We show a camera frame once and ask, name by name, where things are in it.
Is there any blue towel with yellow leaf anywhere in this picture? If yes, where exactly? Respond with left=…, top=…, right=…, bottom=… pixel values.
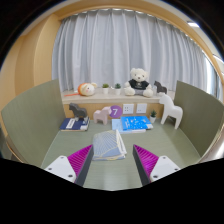
left=91, top=129, right=128, bottom=162

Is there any bright blue book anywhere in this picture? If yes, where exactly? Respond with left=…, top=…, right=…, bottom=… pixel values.
left=120, top=115, right=155, bottom=131

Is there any cream teddy bear, black shirt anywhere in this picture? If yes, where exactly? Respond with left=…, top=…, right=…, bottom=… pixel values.
left=124, top=67, right=154, bottom=98

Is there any small potted plant, white pot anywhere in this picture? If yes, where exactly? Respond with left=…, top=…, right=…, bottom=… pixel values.
left=113, top=82, right=122, bottom=96
left=101, top=82, right=110, bottom=95
left=149, top=109, right=158, bottom=124

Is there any white wooden horse figure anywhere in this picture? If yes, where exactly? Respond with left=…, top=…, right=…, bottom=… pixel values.
left=158, top=93, right=184, bottom=130

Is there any white wall socket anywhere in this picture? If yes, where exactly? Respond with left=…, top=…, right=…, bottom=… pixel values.
left=135, top=102, right=148, bottom=115
left=122, top=103, right=135, bottom=115

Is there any grey wooden horse figure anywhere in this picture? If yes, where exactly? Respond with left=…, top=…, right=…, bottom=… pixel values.
left=68, top=102, right=89, bottom=120

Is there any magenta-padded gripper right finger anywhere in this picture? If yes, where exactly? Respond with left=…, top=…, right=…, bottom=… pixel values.
left=132, top=144, right=181, bottom=187

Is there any green partition panel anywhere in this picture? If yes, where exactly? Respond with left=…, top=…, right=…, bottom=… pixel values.
left=0, top=78, right=68, bottom=168
left=173, top=80, right=224, bottom=158

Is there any wooden ledge shelf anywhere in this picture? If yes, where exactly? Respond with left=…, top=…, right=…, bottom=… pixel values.
left=61, top=87, right=176, bottom=119

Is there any small dark brown horse figure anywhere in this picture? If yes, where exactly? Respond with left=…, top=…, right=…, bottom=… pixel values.
left=153, top=80, right=168, bottom=95

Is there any ceiling light strip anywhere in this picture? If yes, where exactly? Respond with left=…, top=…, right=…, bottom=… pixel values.
left=186, top=20, right=201, bottom=29

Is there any dark blue book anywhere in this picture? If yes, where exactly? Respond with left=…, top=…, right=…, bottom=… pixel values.
left=59, top=116, right=91, bottom=132

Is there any grey-white curtain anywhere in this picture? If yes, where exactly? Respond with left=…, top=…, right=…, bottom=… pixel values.
left=51, top=8, right=214, bottom=103

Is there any purple round number disc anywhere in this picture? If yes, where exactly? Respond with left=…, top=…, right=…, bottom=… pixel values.
left=109, top=104, right=123, bottom=119

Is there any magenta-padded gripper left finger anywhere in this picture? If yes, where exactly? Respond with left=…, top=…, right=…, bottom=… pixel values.
left=43, top=144, right=95, bottom=187

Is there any white and orange plush toy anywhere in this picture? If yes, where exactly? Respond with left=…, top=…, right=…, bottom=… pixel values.
left=77, top=82, right=99, bottom=98

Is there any pink wooden horse figure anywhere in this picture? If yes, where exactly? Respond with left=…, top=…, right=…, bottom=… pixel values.
left=92, top=106, right=112, bottom=126

